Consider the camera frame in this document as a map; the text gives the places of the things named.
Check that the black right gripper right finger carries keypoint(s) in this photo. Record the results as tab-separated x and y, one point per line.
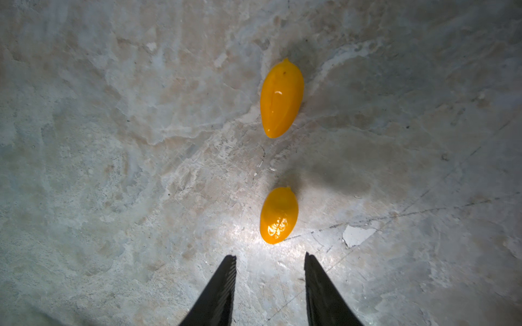
325	305

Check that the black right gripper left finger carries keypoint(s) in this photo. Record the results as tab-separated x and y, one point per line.
215	304

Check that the small yellow kumquat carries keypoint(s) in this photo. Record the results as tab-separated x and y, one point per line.
281	97
279	215

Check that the small yellow kumquat top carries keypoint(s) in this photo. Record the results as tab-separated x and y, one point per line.
281	97

